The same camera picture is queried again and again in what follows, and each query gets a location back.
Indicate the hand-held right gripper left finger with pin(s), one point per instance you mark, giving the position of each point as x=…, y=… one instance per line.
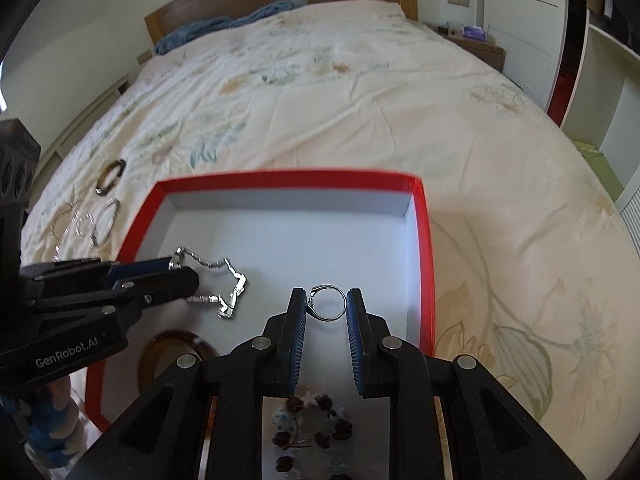
x=295, y=340

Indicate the dark bangle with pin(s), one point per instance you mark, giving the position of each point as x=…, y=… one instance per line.
x=119, y=166

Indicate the amber brown bangle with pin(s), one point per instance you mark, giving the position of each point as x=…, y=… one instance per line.
x=150, y=355

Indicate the blue pillow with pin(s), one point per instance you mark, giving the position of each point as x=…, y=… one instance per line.
x=270, y=10
x=190, y=35

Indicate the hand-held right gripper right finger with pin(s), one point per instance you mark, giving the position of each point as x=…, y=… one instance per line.
x=352, y=340

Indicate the person's left hand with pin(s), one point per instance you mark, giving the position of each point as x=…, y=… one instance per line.
x=50, y=425

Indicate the purple tissue box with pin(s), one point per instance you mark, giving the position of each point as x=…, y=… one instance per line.
x=475, y=32

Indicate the silver bangle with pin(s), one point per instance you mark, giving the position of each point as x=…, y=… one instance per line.
x=114, y=207

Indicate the white wardrobe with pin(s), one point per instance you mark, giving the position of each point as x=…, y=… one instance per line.
x=525, y=20

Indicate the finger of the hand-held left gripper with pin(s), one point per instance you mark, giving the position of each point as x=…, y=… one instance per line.
x=165, y=285
x=145, y=266

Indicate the green floor mat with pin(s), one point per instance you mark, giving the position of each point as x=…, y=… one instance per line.
x=600, y=170

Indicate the red jewelry box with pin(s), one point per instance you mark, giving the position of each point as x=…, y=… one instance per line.
x=300, y=240

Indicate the floral duvet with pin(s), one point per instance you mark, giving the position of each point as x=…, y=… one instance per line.
x=350, y=110

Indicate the wooden nightstand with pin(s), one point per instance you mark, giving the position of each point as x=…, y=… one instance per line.
x=480, y=52

